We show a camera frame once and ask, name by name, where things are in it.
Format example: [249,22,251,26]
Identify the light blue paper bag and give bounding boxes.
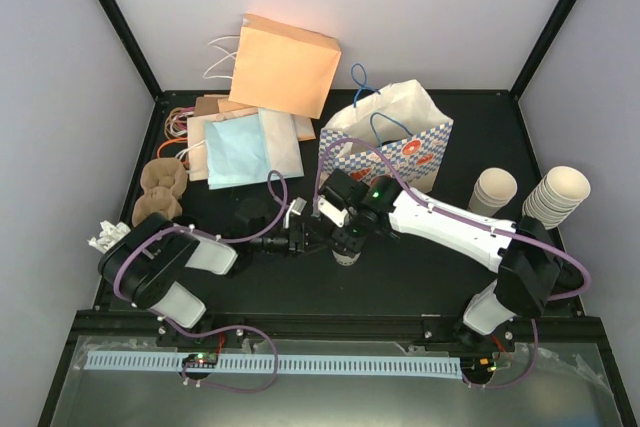
[205,114,269,190]

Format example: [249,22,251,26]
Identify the blue bag handle cord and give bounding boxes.
[369,113,415,146]

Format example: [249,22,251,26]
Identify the brown pulp cup carrier stack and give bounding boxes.
[132,158,188,226]

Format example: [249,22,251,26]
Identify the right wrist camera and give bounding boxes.
[317,196,349,227]

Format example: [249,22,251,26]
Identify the white paper bag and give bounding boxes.
[258,108,304,178]

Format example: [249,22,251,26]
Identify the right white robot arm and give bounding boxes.
[313,166,591,350]

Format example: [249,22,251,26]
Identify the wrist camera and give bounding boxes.
[283,197,307,230]
[317,196,349,227]

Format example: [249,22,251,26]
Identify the beige kraft paper bag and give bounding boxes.
[187,107,258,182]

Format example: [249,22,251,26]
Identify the tall stack paper cups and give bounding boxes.
[522,166,591,230]

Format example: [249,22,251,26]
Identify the light blue cable duct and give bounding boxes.
[84,351,462,380]

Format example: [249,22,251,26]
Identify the orange bag handle cord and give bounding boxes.
[157,138,189,156]

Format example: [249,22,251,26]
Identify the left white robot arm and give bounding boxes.
[88,190,306,346]

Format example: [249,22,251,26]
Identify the blue checkered paper bag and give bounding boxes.
[318,63,454,194]

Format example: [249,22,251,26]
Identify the short stack paper cups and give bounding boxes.
[468,167,518,217]

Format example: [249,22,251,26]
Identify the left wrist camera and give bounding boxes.
[283,197,307,230]

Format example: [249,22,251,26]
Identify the brown flat paper bag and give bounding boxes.
[193,94,228,117]

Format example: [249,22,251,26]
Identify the orange paper bag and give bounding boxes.
[229,13,341,119]

